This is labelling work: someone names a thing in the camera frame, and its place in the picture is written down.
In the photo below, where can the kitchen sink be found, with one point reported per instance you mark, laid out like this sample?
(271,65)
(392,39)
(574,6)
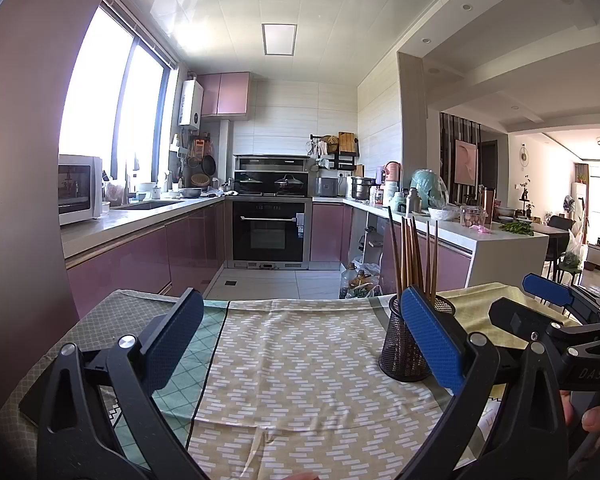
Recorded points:
(150,205)

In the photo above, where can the wooden cutting board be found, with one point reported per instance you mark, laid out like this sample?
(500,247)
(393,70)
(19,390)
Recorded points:
(347,142)

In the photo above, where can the black mesh utensil holder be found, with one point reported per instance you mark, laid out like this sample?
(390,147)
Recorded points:
(400,355)

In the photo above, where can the black wall rack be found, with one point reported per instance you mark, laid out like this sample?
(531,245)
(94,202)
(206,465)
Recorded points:
(342,161)

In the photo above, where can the brown tumbler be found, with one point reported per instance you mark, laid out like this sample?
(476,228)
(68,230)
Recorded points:
(489,201)

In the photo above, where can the striped partition screen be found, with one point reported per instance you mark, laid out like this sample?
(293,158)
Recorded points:
(447,160)

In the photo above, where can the pink kettle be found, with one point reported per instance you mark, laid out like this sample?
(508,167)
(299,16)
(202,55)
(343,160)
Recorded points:
(392,176)

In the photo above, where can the white wall water heater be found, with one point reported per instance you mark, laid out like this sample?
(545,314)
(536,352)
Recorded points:
(190,103)

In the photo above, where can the metal bowl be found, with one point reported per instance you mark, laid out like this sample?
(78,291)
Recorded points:
(191,193)

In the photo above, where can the patterned beige green tablecloth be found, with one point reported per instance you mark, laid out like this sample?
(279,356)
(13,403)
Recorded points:
(290,350)

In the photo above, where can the white plastic bag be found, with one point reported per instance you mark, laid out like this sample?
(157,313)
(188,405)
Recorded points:
(573,250)

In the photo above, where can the sink faucet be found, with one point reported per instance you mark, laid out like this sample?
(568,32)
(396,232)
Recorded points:
(129,187)

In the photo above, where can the teal plastic bag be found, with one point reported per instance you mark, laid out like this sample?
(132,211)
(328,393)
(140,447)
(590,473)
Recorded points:
(426,185)

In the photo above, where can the pink wall cabinet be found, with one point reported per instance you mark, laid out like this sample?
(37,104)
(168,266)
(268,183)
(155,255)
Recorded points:
(223,94)

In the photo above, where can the plastic oil bottle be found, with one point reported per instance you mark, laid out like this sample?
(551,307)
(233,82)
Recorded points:
(349,282)

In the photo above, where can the integrated stove with oven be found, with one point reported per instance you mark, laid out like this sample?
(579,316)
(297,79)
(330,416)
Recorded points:
(269,232)

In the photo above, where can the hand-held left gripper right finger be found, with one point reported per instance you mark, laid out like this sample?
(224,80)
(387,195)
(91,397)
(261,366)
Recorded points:
(432,340)

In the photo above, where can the ceiling light panel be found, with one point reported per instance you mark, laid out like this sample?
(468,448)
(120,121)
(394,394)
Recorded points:
(279,39)

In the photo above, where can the hanging frying pan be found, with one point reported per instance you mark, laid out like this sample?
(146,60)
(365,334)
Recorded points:
(208,165)

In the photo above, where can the stainless steel pot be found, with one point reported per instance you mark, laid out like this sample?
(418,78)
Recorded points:
(362,188)

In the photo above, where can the kitchen window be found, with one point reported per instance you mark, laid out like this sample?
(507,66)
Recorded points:
(110,95)

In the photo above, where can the wall clock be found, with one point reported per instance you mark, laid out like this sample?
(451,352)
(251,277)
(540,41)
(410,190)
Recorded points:
(525,154)

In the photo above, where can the black wok with glass lid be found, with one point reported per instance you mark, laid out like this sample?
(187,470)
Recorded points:
(289,184)
(249,184)

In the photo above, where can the green leafy vegetables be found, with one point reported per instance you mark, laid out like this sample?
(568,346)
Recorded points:
(516,228)

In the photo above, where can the black dining chair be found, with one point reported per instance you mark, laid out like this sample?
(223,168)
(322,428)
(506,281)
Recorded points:
(560,227)

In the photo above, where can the bunch of wooden chopsticks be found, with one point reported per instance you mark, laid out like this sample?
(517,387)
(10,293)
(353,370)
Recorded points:
(405,260)

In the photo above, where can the white countertop oven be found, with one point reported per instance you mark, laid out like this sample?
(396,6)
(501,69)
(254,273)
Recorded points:
(80,190)

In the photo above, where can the white bowl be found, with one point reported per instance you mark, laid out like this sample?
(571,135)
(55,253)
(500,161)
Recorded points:
(444,214)

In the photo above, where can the clear plastic container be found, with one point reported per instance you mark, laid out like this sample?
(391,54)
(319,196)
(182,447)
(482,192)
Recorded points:
(474,216)

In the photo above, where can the plastic bag of greens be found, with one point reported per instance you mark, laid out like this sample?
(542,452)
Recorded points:
(370,280)

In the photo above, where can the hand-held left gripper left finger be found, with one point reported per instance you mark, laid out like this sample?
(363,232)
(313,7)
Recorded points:
(177,340)

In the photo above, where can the pink base cabinet run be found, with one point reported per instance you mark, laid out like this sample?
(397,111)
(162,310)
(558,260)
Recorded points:
(150,255)

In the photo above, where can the pink wall picture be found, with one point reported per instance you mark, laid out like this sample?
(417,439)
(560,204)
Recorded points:
(465,161)

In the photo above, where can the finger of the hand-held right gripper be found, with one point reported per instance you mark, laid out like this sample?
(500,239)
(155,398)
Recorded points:
(547,287)
(515,317)

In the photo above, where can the woven basket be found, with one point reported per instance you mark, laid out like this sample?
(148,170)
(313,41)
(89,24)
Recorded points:
(201,180)

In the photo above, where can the white kitchen counter peninsula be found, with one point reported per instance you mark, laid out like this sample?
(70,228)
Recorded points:
(500,260)

